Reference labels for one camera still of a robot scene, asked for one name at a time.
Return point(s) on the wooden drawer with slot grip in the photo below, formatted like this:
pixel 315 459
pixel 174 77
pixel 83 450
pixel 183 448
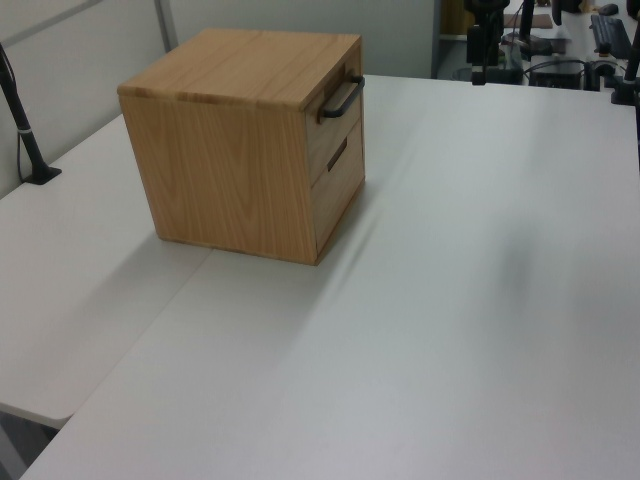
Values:
pixel 336 206

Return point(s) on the black computer keyboard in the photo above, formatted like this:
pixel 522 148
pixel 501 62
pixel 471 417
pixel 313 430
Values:
pixel 611 34

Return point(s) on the black computer mouse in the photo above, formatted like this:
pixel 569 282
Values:
pixel 608 8

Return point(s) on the grey partition post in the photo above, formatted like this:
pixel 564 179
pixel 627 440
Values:
pixel 167 25

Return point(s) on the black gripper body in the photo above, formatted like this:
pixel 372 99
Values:
pixel 483 45

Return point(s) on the black stand with round base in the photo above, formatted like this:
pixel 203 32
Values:
pixel 527 37

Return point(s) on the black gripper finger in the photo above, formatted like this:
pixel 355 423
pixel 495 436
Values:
pixel 485 75
pixel 476 78

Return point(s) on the black clamped stand pole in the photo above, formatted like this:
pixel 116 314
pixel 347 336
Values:
pixel 629 75

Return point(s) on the wooden two-drawer cabinet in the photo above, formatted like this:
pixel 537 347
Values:
pixel 215 165

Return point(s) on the black electronics box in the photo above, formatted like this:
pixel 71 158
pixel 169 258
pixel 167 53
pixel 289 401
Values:
pixel 557 74

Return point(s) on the black camera stand pole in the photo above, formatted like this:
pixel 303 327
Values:
pixel 26 137

